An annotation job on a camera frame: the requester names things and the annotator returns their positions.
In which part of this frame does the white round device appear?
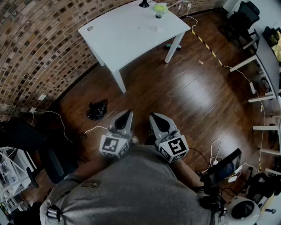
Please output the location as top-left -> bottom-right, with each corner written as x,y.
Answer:
229,195 -> 261,220

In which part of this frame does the white table top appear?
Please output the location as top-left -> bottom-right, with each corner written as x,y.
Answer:
78,0 -> 191,73

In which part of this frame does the white cable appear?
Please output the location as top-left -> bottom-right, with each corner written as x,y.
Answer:
179,2 -> 198,32
254,91 -> 267,172
32,110 -> 74,144
223,65 -> 252,84
201,139 -> 222,174
84,126 -> 110,135

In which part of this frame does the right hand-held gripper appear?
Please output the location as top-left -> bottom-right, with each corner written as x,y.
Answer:
149,112 -> 190,163

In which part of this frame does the black office chair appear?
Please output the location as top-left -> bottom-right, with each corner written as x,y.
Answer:
218,1 -> 261,48
0,118 -> 79,189

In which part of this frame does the black monitor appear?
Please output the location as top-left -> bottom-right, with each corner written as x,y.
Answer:
262,26 -> 281,63

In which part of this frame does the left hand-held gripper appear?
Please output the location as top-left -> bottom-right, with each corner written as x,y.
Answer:
100,110 -> 134,160

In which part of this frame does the grey strap buckle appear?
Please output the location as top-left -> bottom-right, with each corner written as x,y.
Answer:
46,205 -> 61,222

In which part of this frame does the green plastic bag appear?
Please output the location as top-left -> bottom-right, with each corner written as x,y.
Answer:
153,3 -> 169,14

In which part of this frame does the white power adapter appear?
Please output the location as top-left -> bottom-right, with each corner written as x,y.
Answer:
227,164 -> 242,183

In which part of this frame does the black cable bundle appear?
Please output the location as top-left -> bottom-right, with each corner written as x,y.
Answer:
198,173 -> 228,220

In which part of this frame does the person's right forearm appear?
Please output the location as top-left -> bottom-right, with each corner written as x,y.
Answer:
173,157 -> 204,189

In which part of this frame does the white shelf rack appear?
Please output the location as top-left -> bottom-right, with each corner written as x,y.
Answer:
0,146 -> 38,215

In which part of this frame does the person's grey shirt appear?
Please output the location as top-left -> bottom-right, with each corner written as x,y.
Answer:
39,144 -> 222,225

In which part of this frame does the person's left forearm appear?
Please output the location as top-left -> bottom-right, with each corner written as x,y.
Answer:
73,151 -> 120,183

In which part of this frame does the yellow-black floor tape strip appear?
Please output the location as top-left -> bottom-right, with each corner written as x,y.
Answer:
191,30 -> 223,66

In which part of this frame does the grey desk with white legs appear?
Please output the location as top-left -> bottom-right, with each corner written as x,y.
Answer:
229,35 -> 281,103

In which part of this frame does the black plastic bag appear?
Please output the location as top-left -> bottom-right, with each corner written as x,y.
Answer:
86,99 -> 108,121

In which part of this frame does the black screen on stand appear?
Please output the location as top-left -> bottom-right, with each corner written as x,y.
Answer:
206,148 -> 242,185

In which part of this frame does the white table leg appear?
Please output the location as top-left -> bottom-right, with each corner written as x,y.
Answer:
89,41 -> 106,67
164,30 -> 187,64

